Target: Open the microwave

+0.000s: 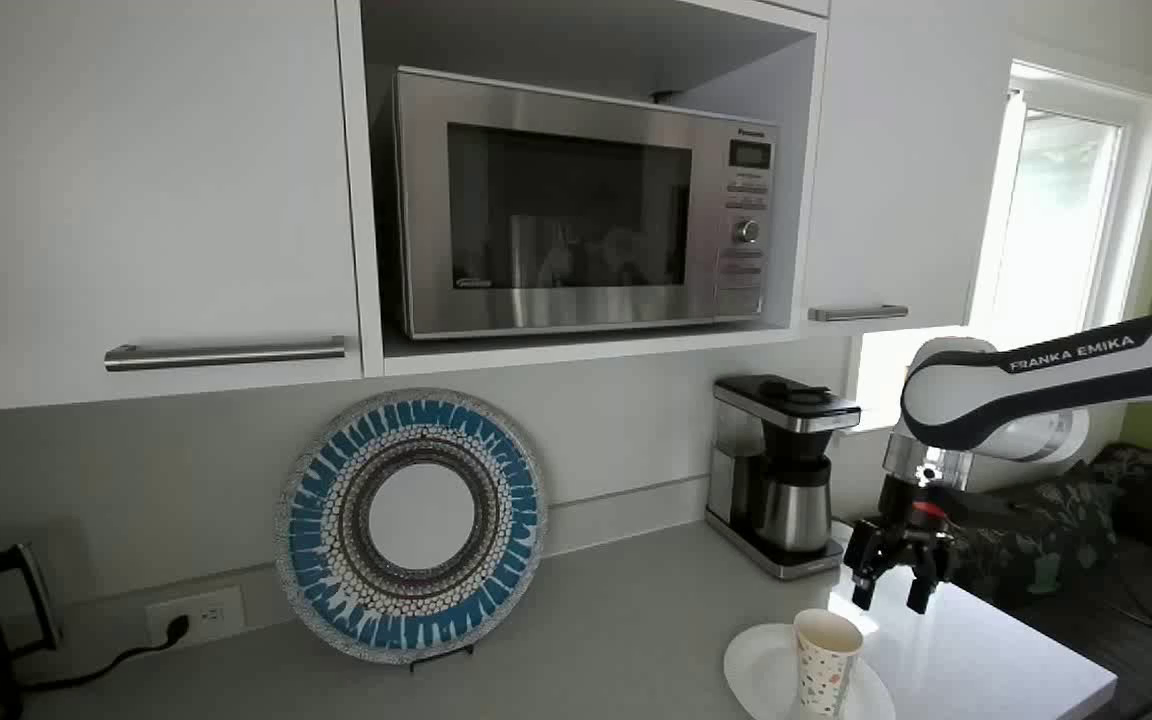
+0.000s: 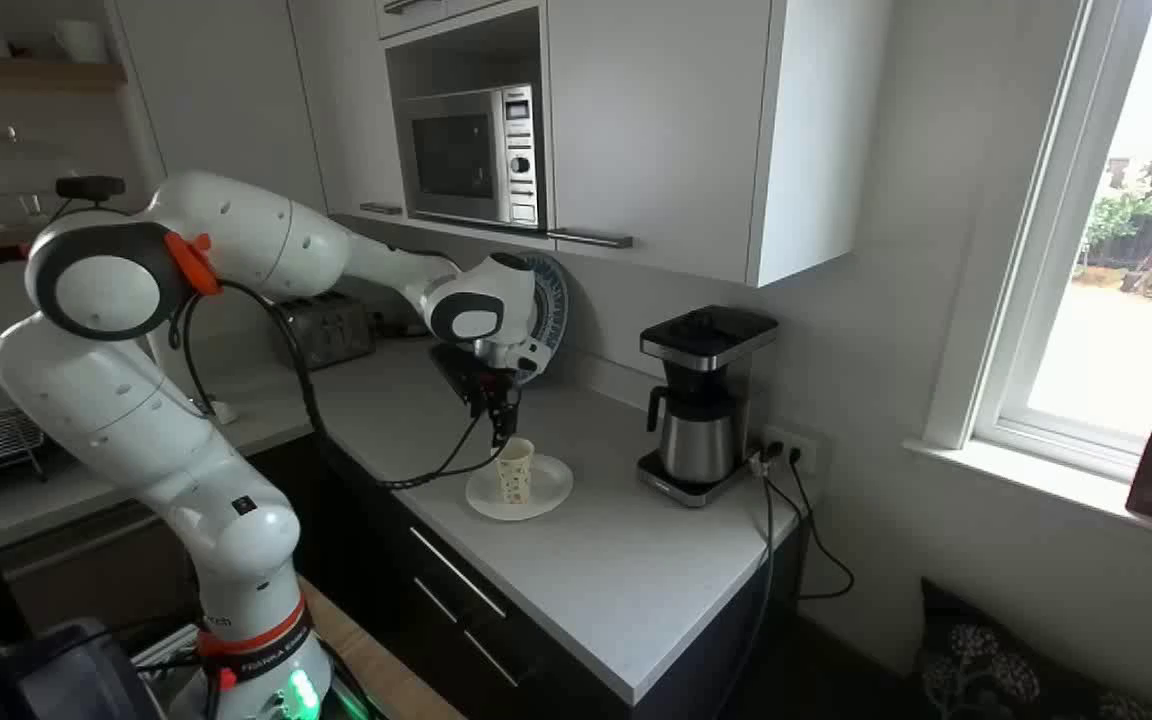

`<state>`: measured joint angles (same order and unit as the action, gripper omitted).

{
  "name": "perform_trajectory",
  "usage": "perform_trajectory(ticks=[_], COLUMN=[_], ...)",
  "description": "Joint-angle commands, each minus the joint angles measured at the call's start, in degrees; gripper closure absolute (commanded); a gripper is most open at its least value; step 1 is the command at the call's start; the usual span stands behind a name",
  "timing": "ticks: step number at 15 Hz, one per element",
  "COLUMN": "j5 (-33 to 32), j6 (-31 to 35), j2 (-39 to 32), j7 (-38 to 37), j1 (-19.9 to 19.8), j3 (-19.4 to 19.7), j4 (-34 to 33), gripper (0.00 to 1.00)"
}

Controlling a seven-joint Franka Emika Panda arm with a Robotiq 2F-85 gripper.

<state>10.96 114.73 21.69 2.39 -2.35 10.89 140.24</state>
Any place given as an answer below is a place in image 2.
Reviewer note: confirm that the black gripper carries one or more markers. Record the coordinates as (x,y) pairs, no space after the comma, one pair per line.
(480,390)

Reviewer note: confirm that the stainless steel microwave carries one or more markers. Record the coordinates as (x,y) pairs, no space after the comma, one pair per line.
(473,157)

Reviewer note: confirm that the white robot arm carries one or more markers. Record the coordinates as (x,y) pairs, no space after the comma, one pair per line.
(75,365)

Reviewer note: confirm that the dotted paper cup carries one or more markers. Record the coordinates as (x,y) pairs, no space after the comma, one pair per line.
(512,468)

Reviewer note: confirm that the white small plate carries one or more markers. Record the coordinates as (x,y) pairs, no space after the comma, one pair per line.
(548,491)

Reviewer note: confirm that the blue patterned decorative plate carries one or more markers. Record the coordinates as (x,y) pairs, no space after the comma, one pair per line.
(554,300)

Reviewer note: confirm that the steel drip coffee maker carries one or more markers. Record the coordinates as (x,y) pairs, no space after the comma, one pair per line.
(697,409)

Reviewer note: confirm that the dark lower cabinet drawers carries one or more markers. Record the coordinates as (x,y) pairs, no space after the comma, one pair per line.
(464,637)

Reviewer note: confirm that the white upper cabinet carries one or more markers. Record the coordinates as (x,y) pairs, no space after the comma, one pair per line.
(706,138)

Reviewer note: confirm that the dark patterned cushion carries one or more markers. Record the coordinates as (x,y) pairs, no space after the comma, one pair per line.
(975,669)

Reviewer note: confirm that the white framed window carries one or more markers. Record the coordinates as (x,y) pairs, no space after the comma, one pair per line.
(1053,332)

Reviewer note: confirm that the white wall outlet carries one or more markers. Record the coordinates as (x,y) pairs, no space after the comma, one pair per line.
(797,449)

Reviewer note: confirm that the wooden wall shelf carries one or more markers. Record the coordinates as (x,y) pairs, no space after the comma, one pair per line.
(57,78)

